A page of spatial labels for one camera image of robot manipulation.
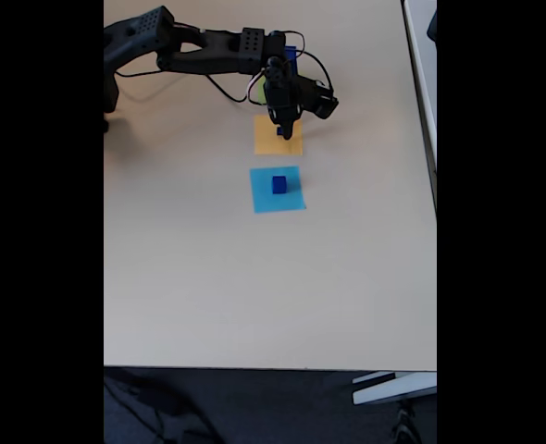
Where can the small blue cube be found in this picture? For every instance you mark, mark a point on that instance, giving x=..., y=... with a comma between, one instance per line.
x=279, y=185

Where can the orange paper square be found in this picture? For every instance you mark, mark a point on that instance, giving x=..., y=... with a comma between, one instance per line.
x=264, y=141

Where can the green paper square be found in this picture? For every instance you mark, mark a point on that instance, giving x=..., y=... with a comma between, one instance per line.
x=259, y=94

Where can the white side table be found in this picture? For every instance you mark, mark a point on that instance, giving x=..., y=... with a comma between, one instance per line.
x=423, y=69

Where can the white table foot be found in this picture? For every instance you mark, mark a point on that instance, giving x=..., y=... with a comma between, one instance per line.
x=393, y=390

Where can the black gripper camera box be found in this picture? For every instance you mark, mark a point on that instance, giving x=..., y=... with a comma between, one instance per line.
x=319, y=97

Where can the dark chair part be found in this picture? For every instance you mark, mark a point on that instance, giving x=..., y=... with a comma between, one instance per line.
x=433, y=28

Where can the medium blue cube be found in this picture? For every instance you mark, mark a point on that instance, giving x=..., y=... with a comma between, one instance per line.
x=291, y=53

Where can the light blue paper square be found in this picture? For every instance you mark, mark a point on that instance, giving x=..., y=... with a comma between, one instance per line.
x=259, y=199

